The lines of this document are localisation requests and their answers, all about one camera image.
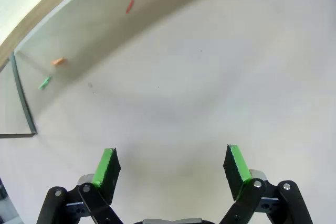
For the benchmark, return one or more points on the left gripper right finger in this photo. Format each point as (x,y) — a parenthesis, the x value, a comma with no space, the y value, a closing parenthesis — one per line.
(236,171)

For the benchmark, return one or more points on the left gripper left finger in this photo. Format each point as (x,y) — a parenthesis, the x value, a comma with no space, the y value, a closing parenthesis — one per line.
(105,171)

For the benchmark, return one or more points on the green paper scrap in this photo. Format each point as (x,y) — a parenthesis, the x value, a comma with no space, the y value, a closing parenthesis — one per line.
(44,83)

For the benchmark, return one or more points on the orange paper scrap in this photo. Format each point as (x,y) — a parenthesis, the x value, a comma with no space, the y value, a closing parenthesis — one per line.
(57,62)

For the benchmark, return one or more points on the red paper scrap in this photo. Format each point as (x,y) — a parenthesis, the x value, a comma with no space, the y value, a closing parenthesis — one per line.
(130,5)

